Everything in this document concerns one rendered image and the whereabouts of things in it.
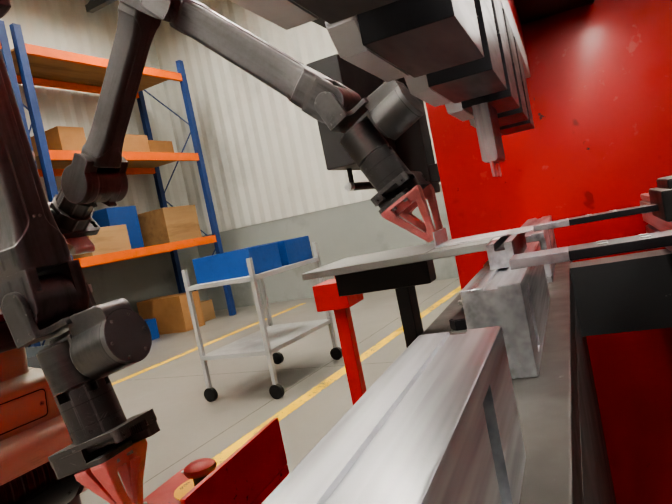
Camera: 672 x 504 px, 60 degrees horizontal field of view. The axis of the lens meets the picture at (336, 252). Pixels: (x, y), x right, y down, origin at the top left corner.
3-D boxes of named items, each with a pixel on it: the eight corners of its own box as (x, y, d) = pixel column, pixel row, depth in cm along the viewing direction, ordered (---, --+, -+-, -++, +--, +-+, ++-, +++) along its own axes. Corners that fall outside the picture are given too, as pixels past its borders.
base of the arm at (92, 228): (77, 208, 130) (27, 212, 119) (91, 180, 126) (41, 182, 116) (99, 234, 127) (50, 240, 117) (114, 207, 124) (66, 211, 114)
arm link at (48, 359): (66, 336, 67) (21, 351, 62) (103, 316, 64) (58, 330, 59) (90, 391, 67) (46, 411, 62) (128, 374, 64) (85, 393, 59)
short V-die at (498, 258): (506, 250, 88) (503, 230, 88) (527, 246, 87) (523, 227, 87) (490, 269, 70) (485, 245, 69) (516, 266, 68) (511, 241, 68)
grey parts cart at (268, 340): (275, 363, 492) (252, 253, 487) (344, 358, 460) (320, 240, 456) (205, 402, 413) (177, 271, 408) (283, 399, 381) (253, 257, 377)
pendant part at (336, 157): (374, 170, 236) (356, 82, 234) (402, 163, 230) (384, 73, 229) (326, 170, 195) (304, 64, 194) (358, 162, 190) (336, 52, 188)
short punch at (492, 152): (494, 178, 85) (482, 113, 84) (508, 175, 84) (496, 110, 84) (485, 178, 76) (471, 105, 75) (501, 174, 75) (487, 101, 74)
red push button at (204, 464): (200, 483, 73) (194, 455, 73) (227, 482, 72) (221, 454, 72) (181, 499, 70) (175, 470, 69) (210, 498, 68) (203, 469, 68)
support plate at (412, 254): (346, 263, 99) (345, 257, 99) (503, 236, 89) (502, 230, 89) (302, 281, 83) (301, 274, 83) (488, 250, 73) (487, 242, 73)
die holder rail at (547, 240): (533, 254, 156) (527, 219, 155) (557, 250, 153) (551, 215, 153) (519, 287, 110) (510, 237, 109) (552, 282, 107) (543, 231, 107)
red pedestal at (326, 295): (352, 438, 289) (319, 274, 285) (400, 436, 279) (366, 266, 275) (337, 456, 270) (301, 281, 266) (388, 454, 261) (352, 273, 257)
